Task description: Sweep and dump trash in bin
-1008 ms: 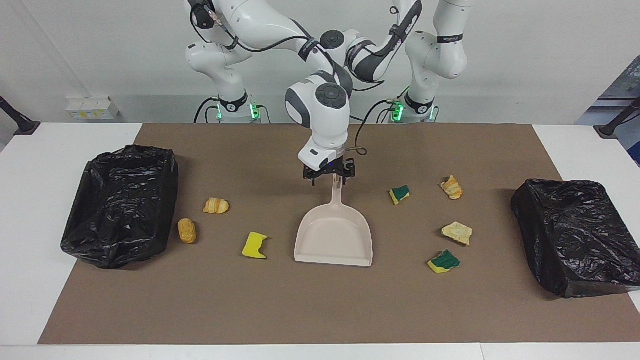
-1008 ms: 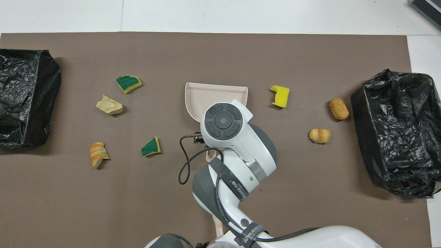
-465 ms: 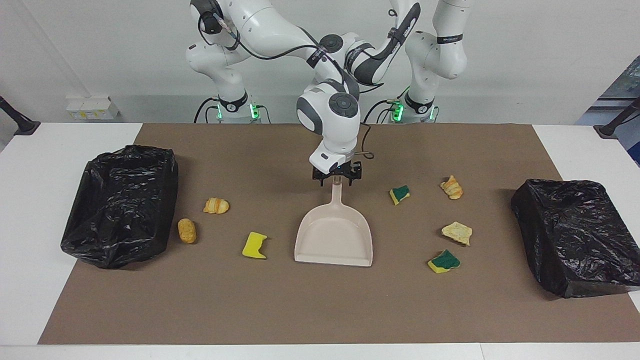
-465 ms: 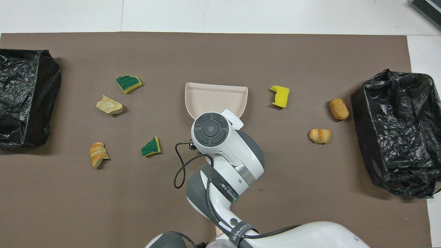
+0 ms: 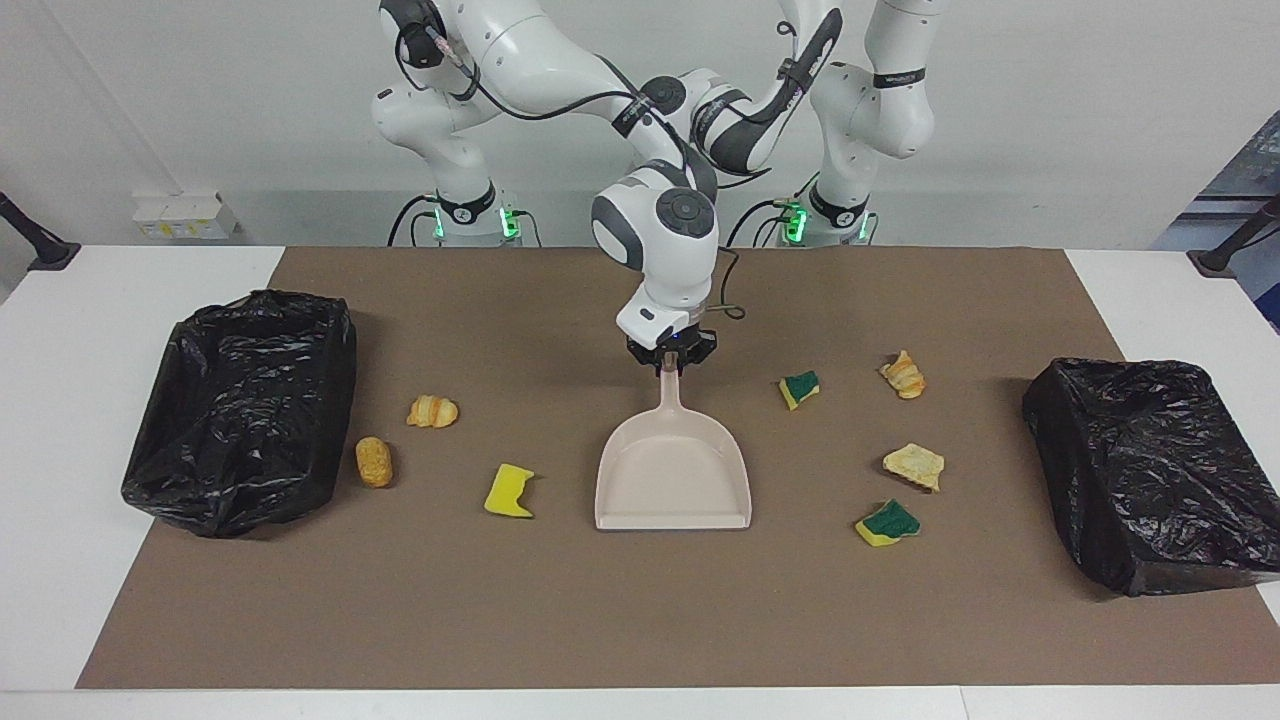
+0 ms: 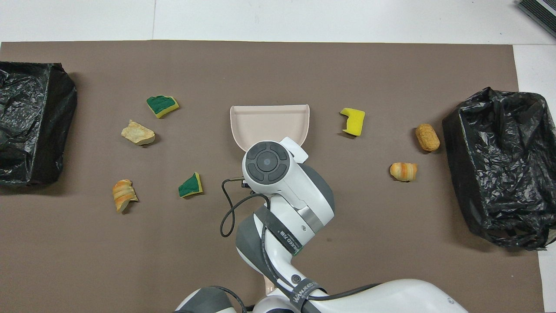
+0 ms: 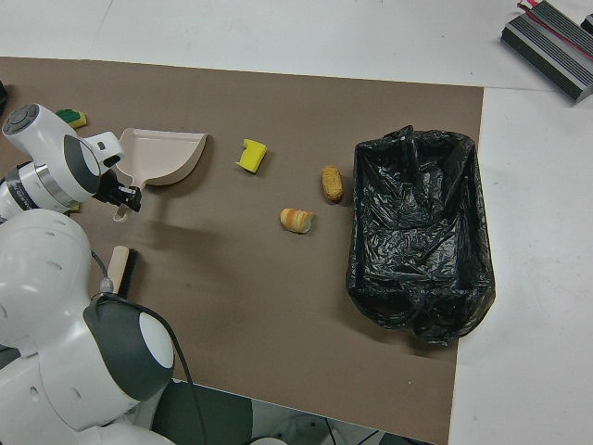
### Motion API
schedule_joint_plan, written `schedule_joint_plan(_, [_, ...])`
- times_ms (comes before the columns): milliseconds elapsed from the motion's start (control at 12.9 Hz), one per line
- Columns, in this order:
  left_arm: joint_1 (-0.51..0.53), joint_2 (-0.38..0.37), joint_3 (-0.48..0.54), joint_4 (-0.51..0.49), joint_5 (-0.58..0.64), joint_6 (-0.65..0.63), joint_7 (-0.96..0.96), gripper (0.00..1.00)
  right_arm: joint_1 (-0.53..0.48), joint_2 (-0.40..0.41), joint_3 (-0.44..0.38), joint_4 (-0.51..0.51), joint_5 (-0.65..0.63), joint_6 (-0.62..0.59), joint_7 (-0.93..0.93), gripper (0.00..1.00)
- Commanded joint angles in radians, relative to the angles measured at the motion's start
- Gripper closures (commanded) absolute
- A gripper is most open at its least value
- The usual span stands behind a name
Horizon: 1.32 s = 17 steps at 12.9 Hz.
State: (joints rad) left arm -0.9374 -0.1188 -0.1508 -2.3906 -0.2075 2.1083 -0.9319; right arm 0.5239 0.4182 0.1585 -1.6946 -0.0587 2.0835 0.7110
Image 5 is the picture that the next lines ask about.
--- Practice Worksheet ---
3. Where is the beige plastic dustpan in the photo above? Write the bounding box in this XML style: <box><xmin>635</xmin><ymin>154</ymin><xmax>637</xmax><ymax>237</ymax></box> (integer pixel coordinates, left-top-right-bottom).
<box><xmin>594</xmin><ymin>365</ymin><xmax>753</xmax><ymax>531</ymax></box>

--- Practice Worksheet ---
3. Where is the striped toy croissant piece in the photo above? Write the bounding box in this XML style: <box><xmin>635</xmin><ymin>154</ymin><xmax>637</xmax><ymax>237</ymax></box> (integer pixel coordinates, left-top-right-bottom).
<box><xmin>879</xmin><ymin>350</ymin><xmax>927</xmax><ymax>400</ymax></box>

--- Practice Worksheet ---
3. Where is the pale toy toast piece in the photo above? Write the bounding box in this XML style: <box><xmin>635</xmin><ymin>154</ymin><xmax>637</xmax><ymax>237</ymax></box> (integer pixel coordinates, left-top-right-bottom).
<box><xmin>882</xmin><ymin>443</ymin><xmax>945</xmax><ymax>492</ymax></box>

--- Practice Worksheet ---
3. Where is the large green yellow sponge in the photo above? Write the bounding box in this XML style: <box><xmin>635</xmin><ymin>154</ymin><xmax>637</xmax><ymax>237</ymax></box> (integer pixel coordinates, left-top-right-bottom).
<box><xmin>855</xmin><ymin>499</ymin><xmax>922</xmax><ymax>548</ymax></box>

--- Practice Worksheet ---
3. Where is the oval golden toy bread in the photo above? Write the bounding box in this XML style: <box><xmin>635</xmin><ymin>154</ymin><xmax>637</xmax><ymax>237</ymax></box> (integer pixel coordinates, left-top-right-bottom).
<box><xmin>355</xmin><ymin>436</ymin><xmax>395</xmax><ymax>489</ymax></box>

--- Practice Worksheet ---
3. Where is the black bag lined bin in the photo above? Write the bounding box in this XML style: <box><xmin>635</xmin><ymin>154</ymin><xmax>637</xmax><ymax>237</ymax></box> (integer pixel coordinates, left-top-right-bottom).
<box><xmin>120</xmin><ymin>290</ymin><xmax>359</xmax><ymax>541</ymax></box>
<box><xmin>1022</xmin><ymin>357</ymin><xmax>1280</xmax><ymax>598</ymax></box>

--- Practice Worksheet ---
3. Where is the all yellow sponge piece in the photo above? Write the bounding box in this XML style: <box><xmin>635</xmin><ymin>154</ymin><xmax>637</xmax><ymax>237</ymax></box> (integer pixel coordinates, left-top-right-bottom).
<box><xmin>484</xmin><ymin>463</ymin><xmax>537</xmax><ymax>520</ymax></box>

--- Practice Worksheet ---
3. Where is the brown table mat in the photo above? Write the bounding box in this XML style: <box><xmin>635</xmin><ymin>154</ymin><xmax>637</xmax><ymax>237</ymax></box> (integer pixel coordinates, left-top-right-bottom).
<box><xmin>75</xmin><ymin>245</ymin><xmax>1280</xmax><ymax>691</ymax></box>

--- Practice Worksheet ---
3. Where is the black stand leg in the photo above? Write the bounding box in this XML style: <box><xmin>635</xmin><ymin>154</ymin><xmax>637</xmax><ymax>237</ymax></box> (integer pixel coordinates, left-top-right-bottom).
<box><xmin>0</xmin><ymin>190</ymin><xmax>81</xmax><ymax>272</ymax></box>
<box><xmin>1187</xmin><ymin>193</ymin><xmax>1280</xmax><ymax>278</ymax></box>

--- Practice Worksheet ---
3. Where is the blue background cabinet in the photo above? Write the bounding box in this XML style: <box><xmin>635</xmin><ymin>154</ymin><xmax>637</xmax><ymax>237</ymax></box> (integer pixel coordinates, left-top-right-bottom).
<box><xmin>1150</xmin><ymin>110</ymin><xmax>1280</xmax><ymax>331</ymax></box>

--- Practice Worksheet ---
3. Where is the black base cable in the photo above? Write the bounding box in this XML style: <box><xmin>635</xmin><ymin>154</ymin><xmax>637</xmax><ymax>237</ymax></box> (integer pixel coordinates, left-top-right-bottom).
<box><xmin>387</xmin><ymin>194</ymin><xmax>441</xmax><ymax>247</ymax></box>
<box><xmin>727</xmin><ymin>198</ymin><xmax>796</xmax><ymax>247</ymax></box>

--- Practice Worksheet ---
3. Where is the white wall outlet box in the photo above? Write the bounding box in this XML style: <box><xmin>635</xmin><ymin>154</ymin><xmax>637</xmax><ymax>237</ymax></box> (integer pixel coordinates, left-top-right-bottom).
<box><xmin>133</xmin><ymin>193</ymin><xmax>239</xmax><ymax>241</ymax></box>

